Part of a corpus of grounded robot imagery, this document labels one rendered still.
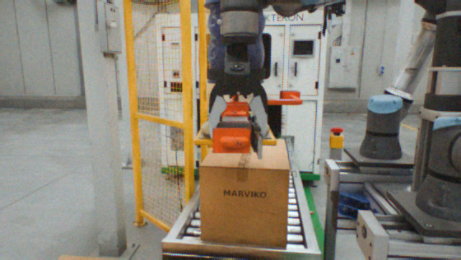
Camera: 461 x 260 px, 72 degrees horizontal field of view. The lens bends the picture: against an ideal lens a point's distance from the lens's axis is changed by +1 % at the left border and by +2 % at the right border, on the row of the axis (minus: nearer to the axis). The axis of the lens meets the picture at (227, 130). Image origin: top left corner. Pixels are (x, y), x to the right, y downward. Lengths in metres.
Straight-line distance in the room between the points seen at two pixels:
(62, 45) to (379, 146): 11.39
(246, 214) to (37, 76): 11.59
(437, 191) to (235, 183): 0.81
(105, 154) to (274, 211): 1.30
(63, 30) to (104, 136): 9.91
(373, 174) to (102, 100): 1.68
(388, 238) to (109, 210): 1.96
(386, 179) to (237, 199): 0.61
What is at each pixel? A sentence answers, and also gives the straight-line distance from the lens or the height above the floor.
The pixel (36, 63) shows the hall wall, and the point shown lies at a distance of 12.65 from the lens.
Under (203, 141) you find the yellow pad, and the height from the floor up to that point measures 1.13.
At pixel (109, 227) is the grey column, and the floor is 0.25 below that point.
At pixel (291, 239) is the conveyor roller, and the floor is 0.54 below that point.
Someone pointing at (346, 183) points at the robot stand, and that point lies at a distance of 1.34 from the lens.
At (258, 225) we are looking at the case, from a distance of 1.50.
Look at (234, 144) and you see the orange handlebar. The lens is 0.60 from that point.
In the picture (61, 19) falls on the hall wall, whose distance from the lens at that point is 12.14.
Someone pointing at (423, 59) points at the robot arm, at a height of 1.41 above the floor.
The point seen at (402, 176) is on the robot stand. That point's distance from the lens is 1.38.
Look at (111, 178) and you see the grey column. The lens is 2.36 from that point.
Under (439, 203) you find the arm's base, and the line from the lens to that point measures 0.91.
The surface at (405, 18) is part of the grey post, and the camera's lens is 4.37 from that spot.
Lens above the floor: 1.38
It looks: 11 degrees down
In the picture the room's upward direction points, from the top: straight up
